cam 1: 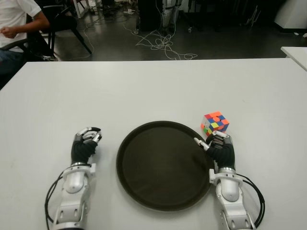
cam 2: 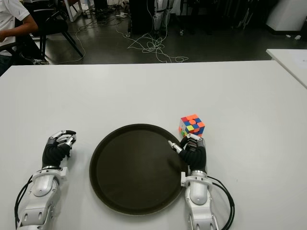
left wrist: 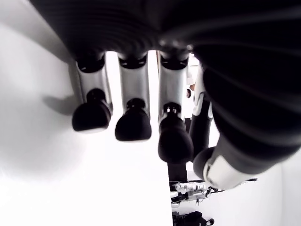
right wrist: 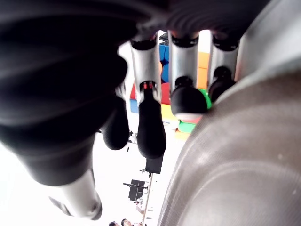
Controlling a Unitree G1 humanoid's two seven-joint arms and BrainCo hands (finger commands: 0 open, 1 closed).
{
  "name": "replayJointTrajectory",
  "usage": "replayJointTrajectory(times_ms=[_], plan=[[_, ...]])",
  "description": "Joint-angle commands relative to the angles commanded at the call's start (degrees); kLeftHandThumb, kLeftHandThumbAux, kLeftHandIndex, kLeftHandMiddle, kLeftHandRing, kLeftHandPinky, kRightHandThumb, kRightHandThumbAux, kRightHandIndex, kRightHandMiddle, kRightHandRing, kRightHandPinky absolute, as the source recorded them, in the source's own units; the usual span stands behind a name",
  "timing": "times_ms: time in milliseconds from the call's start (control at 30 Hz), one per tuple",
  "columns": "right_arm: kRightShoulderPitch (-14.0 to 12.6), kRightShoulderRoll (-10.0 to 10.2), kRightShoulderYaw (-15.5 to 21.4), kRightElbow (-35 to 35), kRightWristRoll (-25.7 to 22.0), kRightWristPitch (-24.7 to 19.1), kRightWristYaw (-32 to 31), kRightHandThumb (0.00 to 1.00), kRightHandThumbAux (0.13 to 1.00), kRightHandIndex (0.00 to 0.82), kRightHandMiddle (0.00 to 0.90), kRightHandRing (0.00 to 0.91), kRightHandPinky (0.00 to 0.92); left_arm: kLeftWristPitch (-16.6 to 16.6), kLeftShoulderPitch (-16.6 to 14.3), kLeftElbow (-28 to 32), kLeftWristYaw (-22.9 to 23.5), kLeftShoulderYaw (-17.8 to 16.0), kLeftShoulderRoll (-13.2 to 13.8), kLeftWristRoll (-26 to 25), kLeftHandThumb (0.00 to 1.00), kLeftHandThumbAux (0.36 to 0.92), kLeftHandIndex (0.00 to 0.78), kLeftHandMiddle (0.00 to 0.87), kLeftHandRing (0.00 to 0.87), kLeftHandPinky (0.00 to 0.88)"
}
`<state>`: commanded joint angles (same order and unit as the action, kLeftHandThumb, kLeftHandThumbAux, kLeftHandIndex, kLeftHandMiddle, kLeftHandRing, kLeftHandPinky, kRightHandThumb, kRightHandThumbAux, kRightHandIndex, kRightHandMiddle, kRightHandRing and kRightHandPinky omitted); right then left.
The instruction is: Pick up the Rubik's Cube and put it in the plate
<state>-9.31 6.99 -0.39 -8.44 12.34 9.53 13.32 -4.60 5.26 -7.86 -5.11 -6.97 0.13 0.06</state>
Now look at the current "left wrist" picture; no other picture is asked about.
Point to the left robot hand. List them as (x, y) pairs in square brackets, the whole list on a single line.
[(211, 35)]

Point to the person in white shirt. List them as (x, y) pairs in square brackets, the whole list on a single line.
[(191, 78)]

